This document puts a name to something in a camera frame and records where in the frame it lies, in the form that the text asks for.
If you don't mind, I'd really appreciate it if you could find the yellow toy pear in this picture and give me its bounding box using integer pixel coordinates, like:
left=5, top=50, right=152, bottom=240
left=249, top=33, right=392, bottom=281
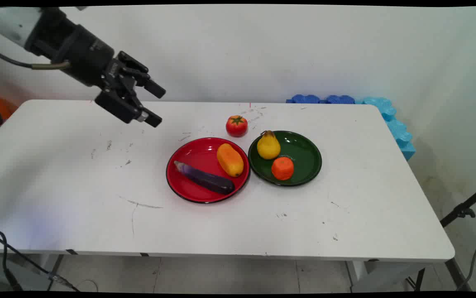
left=256, top=130, right=281, bottom=160

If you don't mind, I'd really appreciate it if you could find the purple toy eggplant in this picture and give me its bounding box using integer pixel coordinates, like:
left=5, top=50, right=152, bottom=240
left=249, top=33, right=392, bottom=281
left=174, top=161, right=235, bottom=195

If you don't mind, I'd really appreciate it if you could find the orange toy tangerine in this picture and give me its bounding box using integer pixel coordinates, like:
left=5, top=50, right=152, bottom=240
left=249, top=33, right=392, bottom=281
left=271, top=156, right=295, bottom=181

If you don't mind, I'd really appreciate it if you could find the black tripod stand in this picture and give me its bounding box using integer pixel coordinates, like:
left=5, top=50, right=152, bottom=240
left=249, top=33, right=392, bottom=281
left=440, top=182, right=476, bottom=291

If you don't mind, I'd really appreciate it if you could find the white table leg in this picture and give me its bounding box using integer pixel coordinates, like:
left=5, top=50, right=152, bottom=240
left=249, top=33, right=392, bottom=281
left=0, top=253, right=64, bottom=292
left=344, top=260, right=427, bottom=293

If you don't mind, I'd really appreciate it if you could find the orange background object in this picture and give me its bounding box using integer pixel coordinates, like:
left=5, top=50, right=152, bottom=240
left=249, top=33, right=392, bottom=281
left=0, top=96, right=19, bottom=121

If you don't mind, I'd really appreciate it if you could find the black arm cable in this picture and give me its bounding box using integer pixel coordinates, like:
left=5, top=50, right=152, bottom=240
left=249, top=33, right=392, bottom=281
left=0, top=41, right=72, bottom=70

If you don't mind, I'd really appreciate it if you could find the red toy tomato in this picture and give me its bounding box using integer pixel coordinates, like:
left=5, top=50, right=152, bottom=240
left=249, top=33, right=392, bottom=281
left=226, top=115, right=249, bottom=137

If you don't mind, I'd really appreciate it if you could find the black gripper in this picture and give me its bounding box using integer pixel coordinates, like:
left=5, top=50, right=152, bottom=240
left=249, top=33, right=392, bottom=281
left=24, top=8, right=167, bottom=128

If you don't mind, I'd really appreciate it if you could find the red plate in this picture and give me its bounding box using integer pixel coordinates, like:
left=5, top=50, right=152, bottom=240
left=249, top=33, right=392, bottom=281
left=166, top=137, right=251, bottom=204

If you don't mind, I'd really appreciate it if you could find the light blue foam mat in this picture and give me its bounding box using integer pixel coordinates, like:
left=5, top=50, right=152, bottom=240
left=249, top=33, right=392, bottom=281
left=356, top=97, right=416, bottom=161

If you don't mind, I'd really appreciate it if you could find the green plate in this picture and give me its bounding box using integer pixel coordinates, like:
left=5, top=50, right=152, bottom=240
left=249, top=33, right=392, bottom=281
left=248, top=130, right=323, bottom=187

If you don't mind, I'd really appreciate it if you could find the orange yellow toy mango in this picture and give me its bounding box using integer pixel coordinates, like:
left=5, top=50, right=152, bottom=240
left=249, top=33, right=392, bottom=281
left=216, top=143, right=244, bottom=178

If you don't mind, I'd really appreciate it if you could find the dark blue foam mat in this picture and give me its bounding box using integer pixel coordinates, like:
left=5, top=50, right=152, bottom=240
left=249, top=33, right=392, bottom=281
left=324, top=95, right=356, bottom=104
left=286, top=94, right=321, bottom=104

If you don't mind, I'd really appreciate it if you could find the black floor cable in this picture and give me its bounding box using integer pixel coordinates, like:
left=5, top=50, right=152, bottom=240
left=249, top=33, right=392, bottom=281
left=0, top=228, right=82, bottom=293

